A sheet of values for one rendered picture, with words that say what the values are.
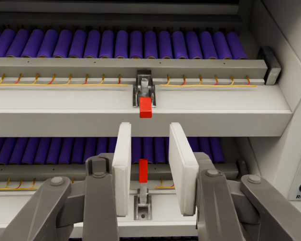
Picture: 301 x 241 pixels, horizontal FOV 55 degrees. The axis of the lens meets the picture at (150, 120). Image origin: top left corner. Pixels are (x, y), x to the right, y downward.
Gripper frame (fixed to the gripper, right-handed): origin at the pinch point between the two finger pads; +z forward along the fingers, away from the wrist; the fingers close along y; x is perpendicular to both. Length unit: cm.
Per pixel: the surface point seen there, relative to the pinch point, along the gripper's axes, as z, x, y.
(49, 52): 23.7, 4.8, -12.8
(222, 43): 25.4, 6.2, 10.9
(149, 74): 18.4, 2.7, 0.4
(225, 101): 18.1, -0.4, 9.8
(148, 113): 10.4, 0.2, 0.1
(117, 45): 24.9, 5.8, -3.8
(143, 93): 15.0, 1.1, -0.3
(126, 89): 19.8, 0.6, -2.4
